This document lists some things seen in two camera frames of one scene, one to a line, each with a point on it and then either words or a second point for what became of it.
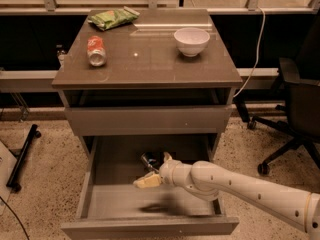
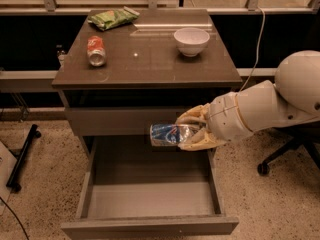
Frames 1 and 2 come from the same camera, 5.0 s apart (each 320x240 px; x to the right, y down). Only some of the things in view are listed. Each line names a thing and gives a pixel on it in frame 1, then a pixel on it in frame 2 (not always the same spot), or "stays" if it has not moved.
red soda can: (96, 51) stays
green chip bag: (113, 18) stays
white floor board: (7, 166) stays
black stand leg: (13, 183) stays
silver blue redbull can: (150, 163) → (170, 135)
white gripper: (166, 172) → (224, 117)
